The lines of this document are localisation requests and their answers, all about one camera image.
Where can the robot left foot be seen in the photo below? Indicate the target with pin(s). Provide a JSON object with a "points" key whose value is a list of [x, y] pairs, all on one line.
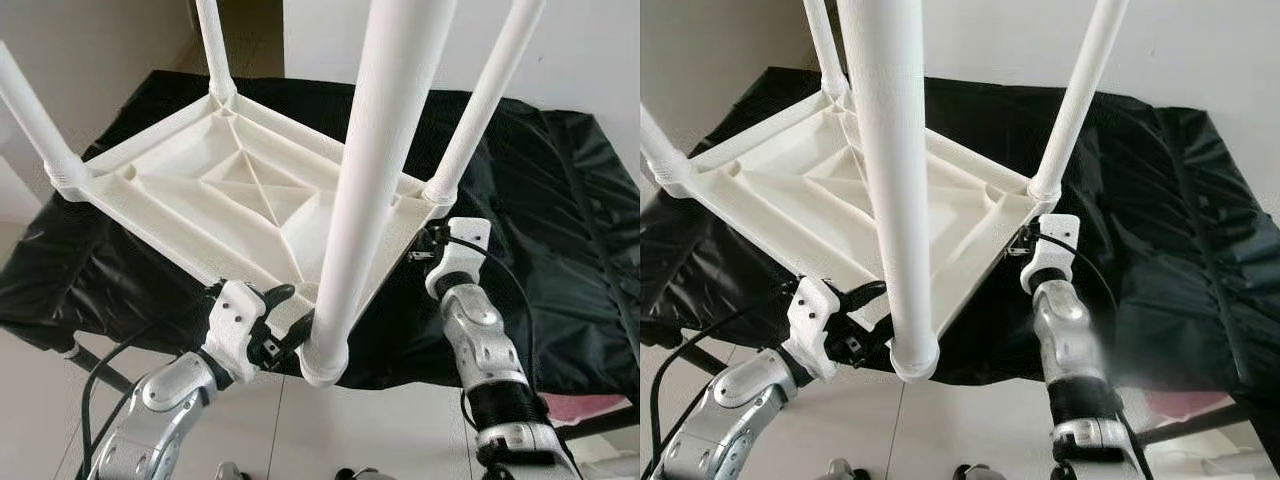
{"points": [[840, 469], [228, 471]]}

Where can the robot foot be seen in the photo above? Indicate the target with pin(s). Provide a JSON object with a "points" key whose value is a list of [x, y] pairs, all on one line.
{"points": [[840, 469], [357, 473], [975, 472], [228, 471]]}

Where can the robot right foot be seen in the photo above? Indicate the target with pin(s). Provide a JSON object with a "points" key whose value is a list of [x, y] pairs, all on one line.
{"points": [[357, 473], [975, 472]]}

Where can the pink round object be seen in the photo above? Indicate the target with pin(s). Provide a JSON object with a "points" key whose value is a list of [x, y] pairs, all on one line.
{"points": [[590, 406], [1185, 402]]}

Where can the white plastic object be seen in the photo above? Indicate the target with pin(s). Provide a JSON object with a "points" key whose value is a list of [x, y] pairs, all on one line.
{"points": [[1235, 460], [610, 462]]}

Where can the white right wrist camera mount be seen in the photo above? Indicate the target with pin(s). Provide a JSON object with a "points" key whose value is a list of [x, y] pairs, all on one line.
{"points": [[1052, 245], [462, 250]]}

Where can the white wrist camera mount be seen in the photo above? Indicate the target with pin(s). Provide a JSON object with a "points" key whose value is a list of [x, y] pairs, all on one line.
{"points": [[1052, 245], [812, 320], [462, 250], [232, 325]]}

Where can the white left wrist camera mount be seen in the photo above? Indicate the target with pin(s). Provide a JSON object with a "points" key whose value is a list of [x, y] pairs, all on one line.
{"points": [[232, 325], [812, 320]]}

